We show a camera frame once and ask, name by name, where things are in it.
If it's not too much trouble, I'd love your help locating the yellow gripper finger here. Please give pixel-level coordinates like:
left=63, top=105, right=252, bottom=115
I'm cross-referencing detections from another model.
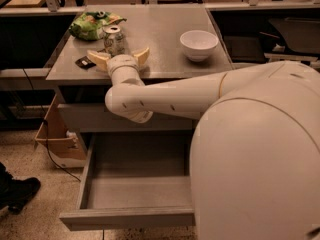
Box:
left=87, top=50, right=111, bottom=71
left=132, top=48, right=150, bottom=66

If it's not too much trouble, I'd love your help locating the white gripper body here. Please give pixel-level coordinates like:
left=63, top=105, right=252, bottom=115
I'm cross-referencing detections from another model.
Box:
left=107, top=54, right=144, bottom=86

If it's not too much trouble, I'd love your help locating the silver green 7up can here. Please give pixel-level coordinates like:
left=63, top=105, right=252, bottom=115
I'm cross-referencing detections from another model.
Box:
left=103, top=25, right=125, bottom=57

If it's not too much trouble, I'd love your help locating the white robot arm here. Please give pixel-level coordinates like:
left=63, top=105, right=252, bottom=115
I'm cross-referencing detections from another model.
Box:
left=91, top=55, right=320, bottom=240

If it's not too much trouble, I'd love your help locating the grey drawer cabinet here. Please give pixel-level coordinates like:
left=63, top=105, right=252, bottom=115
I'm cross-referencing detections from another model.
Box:
left=47, top=4, right=233, bottom=148

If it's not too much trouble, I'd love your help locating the closed top drawer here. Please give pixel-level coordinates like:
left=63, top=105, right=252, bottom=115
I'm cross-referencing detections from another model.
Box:
left=58, top=103, right=193, bottom=133

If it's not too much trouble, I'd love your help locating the open middle drawer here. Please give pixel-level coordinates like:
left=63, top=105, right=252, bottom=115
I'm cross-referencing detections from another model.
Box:
left=60, top=130, right=195, bottom=231

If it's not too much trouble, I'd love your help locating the dark snack bar wrapper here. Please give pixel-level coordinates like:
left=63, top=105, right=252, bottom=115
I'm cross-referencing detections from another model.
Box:
left=75, top=56, right=95, bottom=69

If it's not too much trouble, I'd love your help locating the green chip bag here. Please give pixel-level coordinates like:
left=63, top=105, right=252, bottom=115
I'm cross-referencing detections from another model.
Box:
left=69, top=11, right=125, bottom=41

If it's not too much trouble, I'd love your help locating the white ceramic bowl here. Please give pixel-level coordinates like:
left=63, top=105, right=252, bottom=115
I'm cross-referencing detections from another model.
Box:
left=180, top=30, right=219, bottom=62

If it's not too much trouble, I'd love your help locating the brown cardboard box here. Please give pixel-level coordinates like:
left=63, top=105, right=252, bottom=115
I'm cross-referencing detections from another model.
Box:
left=35, top=96, right=87, bottom=168

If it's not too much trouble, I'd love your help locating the black shoe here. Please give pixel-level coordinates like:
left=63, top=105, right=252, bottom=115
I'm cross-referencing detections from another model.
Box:
left=0, top=163, right=41, bottom=214

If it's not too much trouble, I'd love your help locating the black power cable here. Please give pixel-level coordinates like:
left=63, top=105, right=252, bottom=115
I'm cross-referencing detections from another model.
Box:
left=21, top=68, right=82, bottom=183

